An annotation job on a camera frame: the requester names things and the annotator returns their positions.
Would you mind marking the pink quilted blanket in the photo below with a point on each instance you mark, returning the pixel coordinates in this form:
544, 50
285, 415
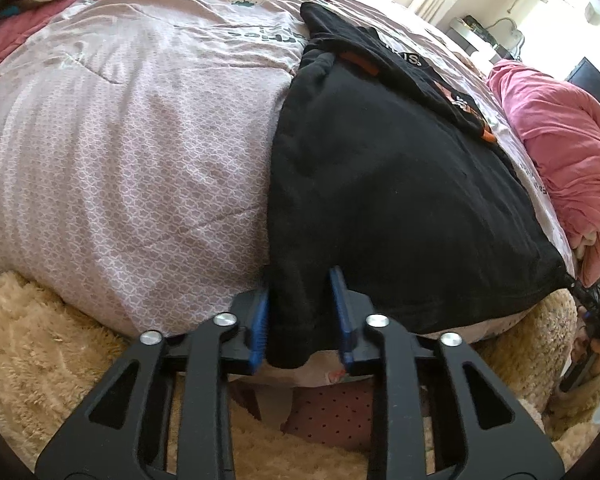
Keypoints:
10, 40

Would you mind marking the pink duvet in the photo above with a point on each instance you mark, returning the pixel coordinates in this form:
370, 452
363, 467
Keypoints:
555, 135

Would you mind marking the black long-sleeve sweater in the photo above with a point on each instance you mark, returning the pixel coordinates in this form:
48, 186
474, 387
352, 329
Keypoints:
390, 200

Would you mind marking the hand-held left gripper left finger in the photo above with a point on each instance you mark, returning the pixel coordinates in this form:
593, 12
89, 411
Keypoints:
260, 330

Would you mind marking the beige plush blanket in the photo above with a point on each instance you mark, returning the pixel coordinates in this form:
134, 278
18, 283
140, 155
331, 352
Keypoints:
30, 340

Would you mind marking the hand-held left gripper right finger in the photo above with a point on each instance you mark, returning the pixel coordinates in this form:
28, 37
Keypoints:
341, 310

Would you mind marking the pale pink patterned bed sheet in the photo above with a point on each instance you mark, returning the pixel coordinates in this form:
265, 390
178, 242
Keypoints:
130, 160

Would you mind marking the white shelf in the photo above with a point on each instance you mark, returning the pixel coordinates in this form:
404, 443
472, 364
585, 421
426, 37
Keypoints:
475, 35

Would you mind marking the pink dotted pants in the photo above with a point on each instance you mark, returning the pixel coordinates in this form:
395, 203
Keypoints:
325, 415

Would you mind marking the black monitor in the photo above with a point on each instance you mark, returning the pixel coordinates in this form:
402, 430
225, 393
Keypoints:
587, 80

